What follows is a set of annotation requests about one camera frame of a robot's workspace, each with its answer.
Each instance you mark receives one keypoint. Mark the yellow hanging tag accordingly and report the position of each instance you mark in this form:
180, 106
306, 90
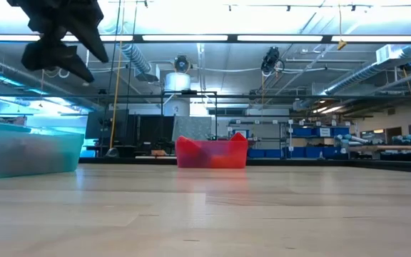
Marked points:
342, 45

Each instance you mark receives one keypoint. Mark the silver flexible duct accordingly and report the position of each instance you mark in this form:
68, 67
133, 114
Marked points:
136, 57

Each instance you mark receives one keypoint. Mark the blue storage bin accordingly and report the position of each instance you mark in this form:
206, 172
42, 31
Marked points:
341, 131
302, 131
334, 151
305, 151
257, 152

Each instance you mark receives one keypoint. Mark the red block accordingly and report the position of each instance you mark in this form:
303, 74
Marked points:
238, 137
187, 142

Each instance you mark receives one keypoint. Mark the silver duct pipe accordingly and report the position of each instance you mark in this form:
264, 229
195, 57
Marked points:
362, 73

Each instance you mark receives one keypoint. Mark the black monitor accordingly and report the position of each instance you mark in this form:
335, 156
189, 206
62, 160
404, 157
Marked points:
98, 125

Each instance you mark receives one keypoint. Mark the red plastic bin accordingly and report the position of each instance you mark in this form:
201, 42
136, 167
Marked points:
212, 157

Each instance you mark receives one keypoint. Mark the grey partition panel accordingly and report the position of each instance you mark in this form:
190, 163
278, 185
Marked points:
191, 128

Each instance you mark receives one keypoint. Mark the green translucent plastic bin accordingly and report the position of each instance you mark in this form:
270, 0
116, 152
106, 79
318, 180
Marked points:
30, 153

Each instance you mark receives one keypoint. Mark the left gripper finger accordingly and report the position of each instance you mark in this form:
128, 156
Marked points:
55, 57
89, 41

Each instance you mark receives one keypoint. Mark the black aluminium table frame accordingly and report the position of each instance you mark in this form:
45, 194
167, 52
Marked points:
334, 163

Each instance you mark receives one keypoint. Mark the small orange background object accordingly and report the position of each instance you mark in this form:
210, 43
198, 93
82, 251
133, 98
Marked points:
159, 152

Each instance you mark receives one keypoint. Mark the white cylindrical lamp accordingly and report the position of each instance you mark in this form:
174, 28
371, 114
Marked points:
177, 81

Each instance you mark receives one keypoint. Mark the black horizontal rail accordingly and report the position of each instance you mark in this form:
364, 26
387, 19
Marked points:
227, 96

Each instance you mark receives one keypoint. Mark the black hanging camera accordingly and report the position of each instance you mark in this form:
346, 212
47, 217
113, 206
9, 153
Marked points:
270, 59
182, 63

